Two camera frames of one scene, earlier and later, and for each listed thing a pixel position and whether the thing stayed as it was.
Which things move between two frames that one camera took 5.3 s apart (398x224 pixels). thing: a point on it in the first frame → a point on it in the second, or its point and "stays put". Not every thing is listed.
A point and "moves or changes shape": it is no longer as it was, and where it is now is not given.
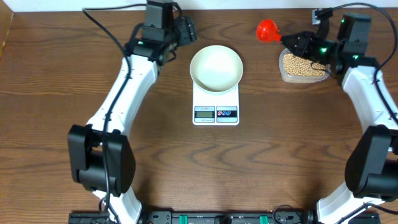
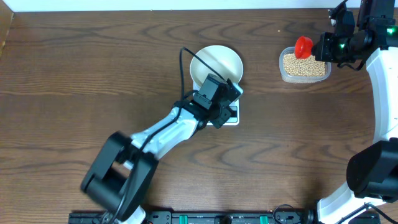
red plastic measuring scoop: [267, 30] moves or changes shape
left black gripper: [185, 31] → [225, 115]
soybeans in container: [297, 66] stays put
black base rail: [201, 217] stays put
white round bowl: [216, 68] stays put
